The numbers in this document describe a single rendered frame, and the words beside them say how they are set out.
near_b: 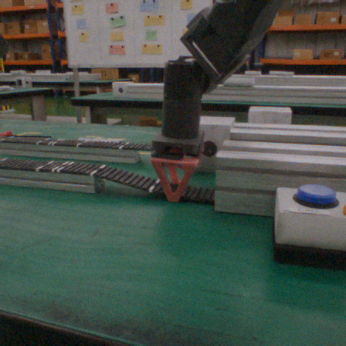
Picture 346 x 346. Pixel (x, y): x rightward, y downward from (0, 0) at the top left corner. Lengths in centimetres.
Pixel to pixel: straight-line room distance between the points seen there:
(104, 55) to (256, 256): 348
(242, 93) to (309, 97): 36
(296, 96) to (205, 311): 183
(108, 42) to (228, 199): 335
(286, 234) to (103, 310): 20
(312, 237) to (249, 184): 14
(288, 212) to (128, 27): 339
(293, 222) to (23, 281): 27
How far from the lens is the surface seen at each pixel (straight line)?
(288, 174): 50
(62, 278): 38
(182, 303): 33
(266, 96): 208
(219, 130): 67
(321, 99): 209
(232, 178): 49
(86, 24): 390
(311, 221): 38
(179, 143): 49
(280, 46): 1100
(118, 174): 59
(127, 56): 368
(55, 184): 63
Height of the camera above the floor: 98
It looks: 18 degrees down
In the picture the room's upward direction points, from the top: straight up
